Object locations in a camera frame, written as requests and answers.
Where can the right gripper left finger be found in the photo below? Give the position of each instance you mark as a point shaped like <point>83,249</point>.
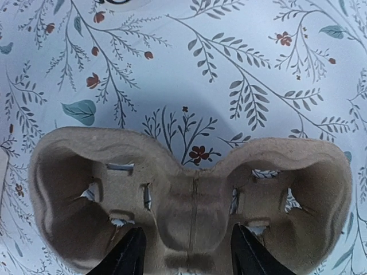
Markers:
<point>126,258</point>

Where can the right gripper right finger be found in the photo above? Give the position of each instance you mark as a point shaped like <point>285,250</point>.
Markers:
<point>250,257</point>

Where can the brown cardboard cup carrier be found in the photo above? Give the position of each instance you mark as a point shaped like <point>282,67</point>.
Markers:
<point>90,186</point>

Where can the floral table mat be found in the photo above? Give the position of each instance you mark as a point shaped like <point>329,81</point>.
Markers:
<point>200,76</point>

